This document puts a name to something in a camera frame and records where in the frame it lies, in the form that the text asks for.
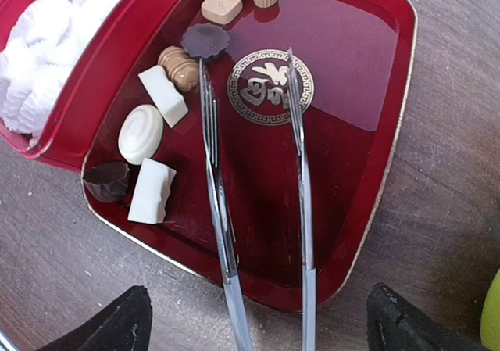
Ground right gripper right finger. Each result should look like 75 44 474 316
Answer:
366 282 486 351

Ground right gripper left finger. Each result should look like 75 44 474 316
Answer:
41 285 152 351

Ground metal serving tongs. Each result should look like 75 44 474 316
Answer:
198 47 317 351

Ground red chocolate tray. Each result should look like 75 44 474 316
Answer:
82 0 417 312

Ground red tin box base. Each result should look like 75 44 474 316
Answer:
1 0 180 171

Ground white block chocolate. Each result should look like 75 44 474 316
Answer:
127 158 177 224

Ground dark cup chocolate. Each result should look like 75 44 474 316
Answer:
83 162 130 203

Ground white round chocolate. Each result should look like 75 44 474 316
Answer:
118 104 163 165

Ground white square chocolate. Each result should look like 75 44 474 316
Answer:
138 65 188 127

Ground brown ridged chocolate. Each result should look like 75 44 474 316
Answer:
157 45 199 92

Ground dark patterned chocolate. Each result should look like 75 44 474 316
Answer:
227 49 290 127

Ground dark flower chocolate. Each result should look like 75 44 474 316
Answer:
181 23 230 63

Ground square tan chocolate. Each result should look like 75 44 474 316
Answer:
201 0 243 25

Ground lime green bowl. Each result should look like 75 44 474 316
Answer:
480 270 500 350

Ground white paper cupcake liners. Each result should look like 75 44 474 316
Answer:
1 0 120 138

